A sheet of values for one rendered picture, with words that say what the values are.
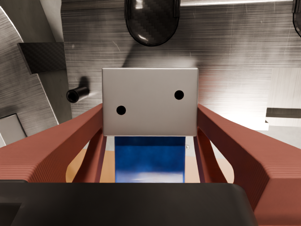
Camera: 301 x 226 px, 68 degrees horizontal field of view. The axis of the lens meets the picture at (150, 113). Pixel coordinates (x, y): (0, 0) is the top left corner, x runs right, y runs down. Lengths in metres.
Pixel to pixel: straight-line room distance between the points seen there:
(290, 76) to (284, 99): 0.02
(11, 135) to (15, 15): 0.12
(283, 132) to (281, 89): 0.09
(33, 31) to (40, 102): 0.07
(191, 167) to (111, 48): 0.18
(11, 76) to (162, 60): 0.16
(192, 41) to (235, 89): 0.04
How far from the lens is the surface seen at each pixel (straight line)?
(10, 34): 0.26
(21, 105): 0.27
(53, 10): 0.30
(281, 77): 0.20
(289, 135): 0.29
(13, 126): 0.27
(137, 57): 0.17
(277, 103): 0.21
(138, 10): 0.17
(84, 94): 0.18
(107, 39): 0.17
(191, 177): 0.30
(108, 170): 0.32
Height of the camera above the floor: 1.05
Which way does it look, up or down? 71 degrees down
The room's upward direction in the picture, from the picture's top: 147 degrees counter-clockwise
